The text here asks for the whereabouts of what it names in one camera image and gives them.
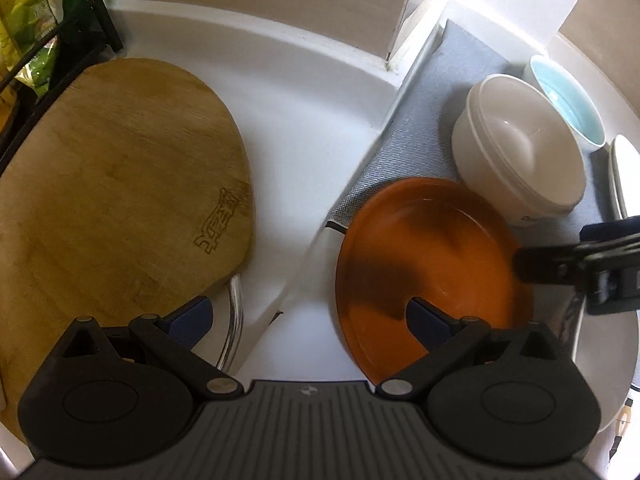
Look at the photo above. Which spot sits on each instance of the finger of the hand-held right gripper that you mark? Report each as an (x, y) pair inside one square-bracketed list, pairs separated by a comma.
[(550, 264), (607, 231)]

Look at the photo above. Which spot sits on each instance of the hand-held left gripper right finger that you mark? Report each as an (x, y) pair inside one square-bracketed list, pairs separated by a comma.
[(429, 321)]

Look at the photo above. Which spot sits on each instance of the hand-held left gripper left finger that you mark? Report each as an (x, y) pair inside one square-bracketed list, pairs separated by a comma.
[(192, 316)]

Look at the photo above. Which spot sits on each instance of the small white plate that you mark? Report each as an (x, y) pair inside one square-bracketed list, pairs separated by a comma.
[(625, 170)]

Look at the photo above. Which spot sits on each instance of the orange plate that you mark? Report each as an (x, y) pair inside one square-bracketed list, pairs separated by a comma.
[(450, 240)]

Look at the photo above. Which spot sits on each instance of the light blue bowl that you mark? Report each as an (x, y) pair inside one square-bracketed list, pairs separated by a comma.
[(570, 105)]

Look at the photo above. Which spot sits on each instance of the white bowl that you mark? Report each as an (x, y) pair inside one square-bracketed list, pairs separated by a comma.
[(510, 135)]

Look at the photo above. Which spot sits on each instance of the chrome metal rod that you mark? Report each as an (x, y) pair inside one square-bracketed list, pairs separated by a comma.
[(235, 310)]

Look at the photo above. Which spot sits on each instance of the wooden cutting board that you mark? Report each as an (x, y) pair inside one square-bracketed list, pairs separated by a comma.
[(125, 185)]

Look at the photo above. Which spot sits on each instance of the grey mat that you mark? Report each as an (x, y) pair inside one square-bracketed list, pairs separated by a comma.
[(435, 110)]

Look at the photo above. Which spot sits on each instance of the green snack packet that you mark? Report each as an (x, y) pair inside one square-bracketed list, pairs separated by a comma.
[(39, 67)]

